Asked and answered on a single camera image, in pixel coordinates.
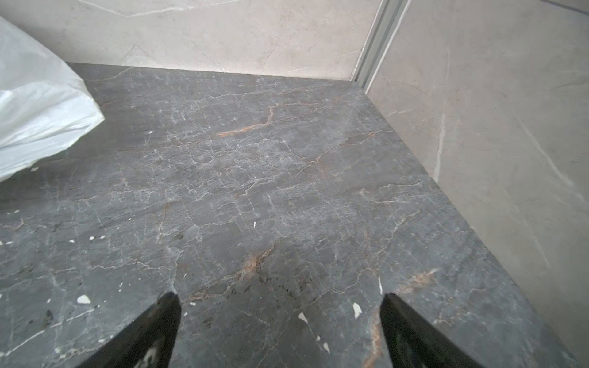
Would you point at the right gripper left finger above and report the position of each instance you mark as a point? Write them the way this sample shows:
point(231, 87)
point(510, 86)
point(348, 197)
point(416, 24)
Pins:
point(147, 342)

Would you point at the white plastic bag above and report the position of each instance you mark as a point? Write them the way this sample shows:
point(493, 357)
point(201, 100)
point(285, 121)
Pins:
point(45, 105)

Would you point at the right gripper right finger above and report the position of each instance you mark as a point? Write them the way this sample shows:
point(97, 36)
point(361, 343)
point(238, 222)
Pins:
point(413, 342)

